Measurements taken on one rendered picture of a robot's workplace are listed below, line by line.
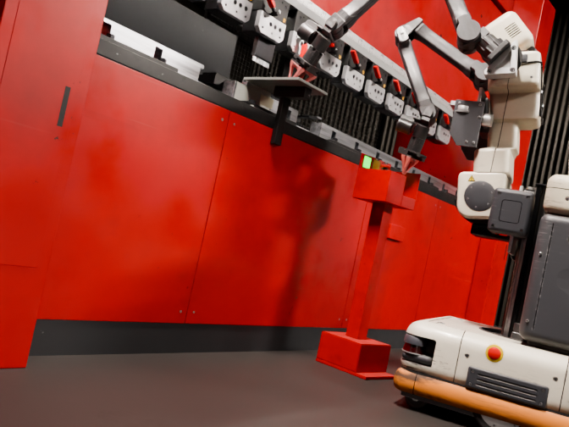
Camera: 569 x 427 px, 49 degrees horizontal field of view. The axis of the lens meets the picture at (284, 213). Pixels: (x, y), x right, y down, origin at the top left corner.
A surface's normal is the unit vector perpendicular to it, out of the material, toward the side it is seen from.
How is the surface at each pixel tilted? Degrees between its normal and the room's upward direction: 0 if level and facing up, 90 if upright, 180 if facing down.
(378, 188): 90
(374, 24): 90
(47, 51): 90
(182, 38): 90
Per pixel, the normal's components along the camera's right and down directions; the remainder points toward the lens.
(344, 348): -0.69, -0.17
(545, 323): -0.41, -0.12
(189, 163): 0.77, 0.14
